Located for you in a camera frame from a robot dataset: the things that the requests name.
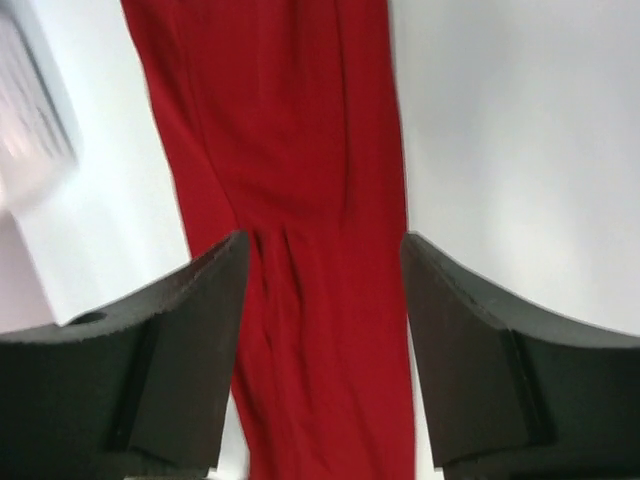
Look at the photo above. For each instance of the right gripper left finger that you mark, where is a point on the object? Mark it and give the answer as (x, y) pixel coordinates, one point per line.
(136, 389)

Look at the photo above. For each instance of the red t shirt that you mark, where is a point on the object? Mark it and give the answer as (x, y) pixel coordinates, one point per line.
(280, 118)

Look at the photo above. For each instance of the white plastic laundry basket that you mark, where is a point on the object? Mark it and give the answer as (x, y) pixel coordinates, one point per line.
(32, 135)

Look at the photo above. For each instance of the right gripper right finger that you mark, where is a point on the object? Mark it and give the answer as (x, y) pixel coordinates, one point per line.
(514, 391)

